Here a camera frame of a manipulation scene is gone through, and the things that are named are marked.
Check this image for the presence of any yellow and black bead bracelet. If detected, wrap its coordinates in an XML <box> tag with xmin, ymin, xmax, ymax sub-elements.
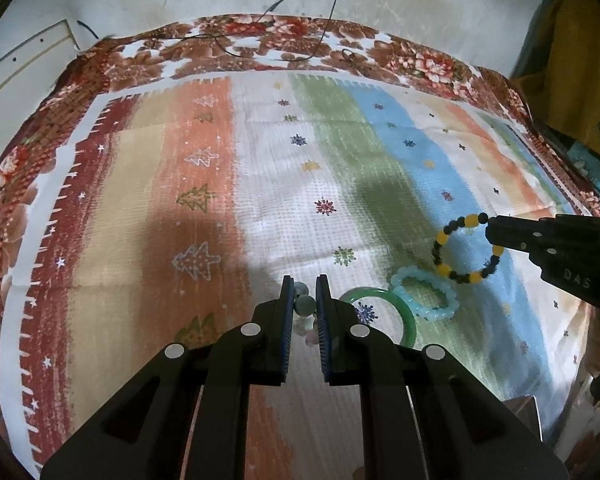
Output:
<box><xmin>431</xmin><ymin>212</ymin><xmax>505</xmax><ymax>286</ymax></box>

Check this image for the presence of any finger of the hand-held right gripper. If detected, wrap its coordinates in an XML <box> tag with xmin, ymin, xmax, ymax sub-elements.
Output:
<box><xmin>486</xmin><ymin>232</ymin><xmax>561</xmax><ymax>263</ymax></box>
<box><xmin>485</xmin><ymin>214</ymin><xmax>561</xmax><ymax>242</ymax></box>

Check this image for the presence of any white pearl bracelet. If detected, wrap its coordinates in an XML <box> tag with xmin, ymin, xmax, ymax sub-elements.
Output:
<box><xmin>292</xmin><ymin>282</ymin><xmax>321</xmax><ymax>346</ymax></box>

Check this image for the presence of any white headboard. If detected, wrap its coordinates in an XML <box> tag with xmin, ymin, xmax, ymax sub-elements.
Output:
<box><xmin>0</xmin><ymin>17</ymin><xmax>83</xmax><ymax>126</ymax></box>

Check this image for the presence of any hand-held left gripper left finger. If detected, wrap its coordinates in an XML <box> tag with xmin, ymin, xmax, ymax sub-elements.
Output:
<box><xmin>40</xmin><ymin>275</ymin><xmax>297</xmax><ymax>480</ymax></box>

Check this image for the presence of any light blue bead bracelet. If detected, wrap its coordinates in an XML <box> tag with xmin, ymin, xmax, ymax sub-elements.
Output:
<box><xmin>391</xmin><ymin>266</ymin><xmax>461</xmax><ymax>321</ymax></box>

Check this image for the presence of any teal printed cloth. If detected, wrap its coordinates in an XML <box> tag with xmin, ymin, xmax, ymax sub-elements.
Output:
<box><xmin>567</xmin><ymin>115</ymin><xmax>600</xmax><ymax>216</ymax></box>

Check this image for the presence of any green jade bangle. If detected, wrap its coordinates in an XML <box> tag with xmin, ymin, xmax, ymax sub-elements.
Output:
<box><xmin>339</xmin><ymin>287</ymin><xmax>417</xmax><ymax>348</ymax></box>

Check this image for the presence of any black cable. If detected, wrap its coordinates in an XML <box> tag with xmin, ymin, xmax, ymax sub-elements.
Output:
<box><xmin>280</xmin><ymin>0</ymin><xmax>361</xmax><ymax>63</ymax></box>
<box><xmin>180</xmin><ymin>0</ymin><xmax>341</xmax><ymax>58</ymax></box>

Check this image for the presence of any colourful striped tablecloth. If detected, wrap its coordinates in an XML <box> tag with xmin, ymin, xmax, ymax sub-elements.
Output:
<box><xmin>0</xmin><ymin>14</ymin><xmax>600</xmax><ymax>411</ymax></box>

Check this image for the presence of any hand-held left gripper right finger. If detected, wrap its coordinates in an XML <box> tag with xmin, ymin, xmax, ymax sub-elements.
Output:
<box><xmin>314</xmin><ymin>274</ymin><xmax>571</xmax><ymax>480</ymax></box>

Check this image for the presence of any silver metal tin box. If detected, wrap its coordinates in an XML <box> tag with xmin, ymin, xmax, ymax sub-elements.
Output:
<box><xmin>505</xmin><ymin>394</ymin><xmax>548</xmax><ymax>443</ymax></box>

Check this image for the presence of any yellow hanging cloth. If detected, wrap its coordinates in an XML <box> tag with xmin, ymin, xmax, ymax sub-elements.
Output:
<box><xmin>510</xmin><ymin>0</ymin><xmax>600</xmax><ymax>161</ymax></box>

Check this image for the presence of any striped printed blanket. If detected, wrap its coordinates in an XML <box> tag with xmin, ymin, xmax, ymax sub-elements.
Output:
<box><xmin>0</xmin><ymin>72</ymin><xmax>600</xmax><ymax>480</ymax></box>

